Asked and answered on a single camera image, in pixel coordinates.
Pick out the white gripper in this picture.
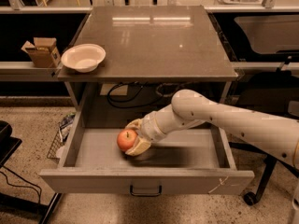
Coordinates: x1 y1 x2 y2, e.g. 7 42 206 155
125 111 167 156

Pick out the grey open drawer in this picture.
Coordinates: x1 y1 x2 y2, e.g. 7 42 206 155
40 112 254 195

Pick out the open cardboard box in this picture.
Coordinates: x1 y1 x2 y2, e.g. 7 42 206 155
21 37 61 68

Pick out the black stand at left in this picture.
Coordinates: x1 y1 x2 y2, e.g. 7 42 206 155
0 120 62 224

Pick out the red apple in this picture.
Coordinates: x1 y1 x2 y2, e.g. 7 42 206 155
117 129 137 151

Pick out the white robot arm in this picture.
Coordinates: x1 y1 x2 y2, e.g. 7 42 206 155
125 90 299 169

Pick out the black office chair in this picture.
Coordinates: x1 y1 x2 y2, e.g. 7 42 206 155
230 57 299 205

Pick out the black drawer handle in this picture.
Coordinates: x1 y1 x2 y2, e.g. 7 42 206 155
129 185 163 197

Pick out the thin black floor cable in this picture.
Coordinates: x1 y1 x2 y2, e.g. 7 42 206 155
0 165 43 205

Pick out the wire basket with items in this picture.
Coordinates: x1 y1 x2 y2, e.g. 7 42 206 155
47 112 75 163

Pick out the grey side shelf rail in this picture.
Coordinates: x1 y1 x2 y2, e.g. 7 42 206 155
0 62 61 82

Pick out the braided grey cable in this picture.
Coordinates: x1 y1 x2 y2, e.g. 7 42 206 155
154 80 200 98

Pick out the white bowl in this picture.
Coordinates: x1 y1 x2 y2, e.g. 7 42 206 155
61 44 106 73

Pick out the grey cabinet with counter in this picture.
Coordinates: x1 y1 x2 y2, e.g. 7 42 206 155
58 6 237 128

